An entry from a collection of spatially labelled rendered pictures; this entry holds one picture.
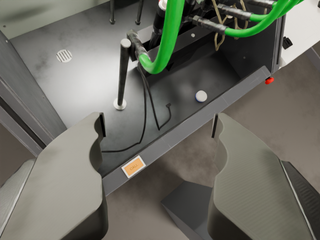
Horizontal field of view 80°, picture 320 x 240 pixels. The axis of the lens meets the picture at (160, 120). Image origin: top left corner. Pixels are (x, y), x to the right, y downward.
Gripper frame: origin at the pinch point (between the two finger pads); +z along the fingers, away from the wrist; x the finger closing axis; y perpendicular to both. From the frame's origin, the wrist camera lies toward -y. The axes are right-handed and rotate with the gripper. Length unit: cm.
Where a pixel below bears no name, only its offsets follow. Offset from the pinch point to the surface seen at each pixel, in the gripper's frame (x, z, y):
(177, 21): 1.5, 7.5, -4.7
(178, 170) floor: 15, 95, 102
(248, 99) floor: 81, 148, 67
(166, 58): 0.7, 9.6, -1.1
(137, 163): -5.0, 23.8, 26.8
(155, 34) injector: -1.2, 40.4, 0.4
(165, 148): 1.7, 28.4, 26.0
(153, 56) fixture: -1.7, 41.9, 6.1
